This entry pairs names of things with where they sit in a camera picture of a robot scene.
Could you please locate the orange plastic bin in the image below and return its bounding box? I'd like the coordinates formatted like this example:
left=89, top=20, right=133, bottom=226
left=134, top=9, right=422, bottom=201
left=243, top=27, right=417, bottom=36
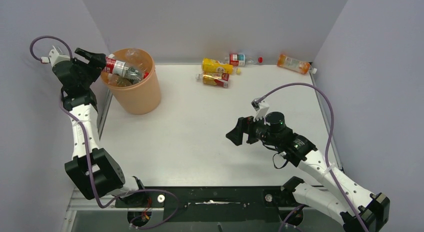
left=100, top=48, right=162, bottom=115

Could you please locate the yellow-label bottle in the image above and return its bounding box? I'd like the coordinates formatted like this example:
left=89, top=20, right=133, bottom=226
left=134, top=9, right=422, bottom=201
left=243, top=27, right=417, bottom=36
left=201, top=58, right=241, bottom=75

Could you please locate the red-blue label bottle red cap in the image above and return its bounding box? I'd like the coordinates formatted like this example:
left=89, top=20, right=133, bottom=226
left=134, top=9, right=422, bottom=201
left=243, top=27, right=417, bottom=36
left=224, top=53, right=263, bottom=67

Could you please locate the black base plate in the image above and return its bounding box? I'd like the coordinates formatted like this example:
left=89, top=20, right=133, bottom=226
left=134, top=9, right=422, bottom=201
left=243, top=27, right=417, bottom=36
left=115, top=186, right=298, bottom=223

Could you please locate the large clear unlabelled bottle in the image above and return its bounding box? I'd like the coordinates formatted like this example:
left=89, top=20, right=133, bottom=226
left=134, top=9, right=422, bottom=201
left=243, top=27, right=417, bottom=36
left=125, top=48, right=150, bottom=72

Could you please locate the red-label bottle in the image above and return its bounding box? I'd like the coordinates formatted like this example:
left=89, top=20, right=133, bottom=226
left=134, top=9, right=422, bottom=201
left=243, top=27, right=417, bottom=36
left=103, top=57, right=149, bottom=79

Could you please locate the green-label upright-lying bottle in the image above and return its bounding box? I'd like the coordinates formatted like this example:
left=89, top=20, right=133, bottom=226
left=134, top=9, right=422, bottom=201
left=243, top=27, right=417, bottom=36
left=116, top=75, right=143, bottom=87

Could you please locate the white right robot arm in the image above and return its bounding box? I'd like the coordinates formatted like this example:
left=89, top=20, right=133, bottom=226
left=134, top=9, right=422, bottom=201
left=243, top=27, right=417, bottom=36
left=225, top=112, right=390, bottom=232

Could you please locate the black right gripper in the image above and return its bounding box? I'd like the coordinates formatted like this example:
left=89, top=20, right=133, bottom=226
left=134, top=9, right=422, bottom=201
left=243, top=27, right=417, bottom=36
left=226, top=112, right=280, bottom=147

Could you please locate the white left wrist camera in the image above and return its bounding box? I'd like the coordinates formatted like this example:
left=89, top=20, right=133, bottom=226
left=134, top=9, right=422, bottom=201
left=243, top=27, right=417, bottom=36
left=40, top=46, right=71, bottom=67

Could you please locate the red-yellow label bottle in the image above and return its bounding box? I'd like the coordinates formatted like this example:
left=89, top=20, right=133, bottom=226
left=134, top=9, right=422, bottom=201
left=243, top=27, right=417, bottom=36
left=195, top=72, right=230, bottom=88

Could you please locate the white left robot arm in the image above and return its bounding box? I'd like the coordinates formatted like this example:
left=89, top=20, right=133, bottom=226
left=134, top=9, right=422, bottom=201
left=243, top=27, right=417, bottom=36
left=48, top=47, right=144, bottom=200

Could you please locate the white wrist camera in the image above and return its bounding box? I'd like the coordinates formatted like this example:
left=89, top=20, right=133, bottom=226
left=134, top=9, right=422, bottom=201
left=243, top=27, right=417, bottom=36
left=251, top=98, right=270, bottom=122
left=40, top=46, right=71, bottom=67

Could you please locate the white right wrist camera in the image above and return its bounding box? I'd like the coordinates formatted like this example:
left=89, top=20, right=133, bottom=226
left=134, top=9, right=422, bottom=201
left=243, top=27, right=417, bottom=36
left=251, top=98, right=270, bottom=122

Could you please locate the orange drink bottle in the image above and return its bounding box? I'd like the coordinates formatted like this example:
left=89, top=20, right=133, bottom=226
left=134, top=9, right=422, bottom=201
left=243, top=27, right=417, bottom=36
left=276, top=54, right=317, bottom=75

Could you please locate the aluminium frame rail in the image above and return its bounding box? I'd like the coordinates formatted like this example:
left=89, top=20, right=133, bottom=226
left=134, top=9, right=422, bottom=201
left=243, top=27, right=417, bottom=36
left=60, top=188, right=145, bottom=232

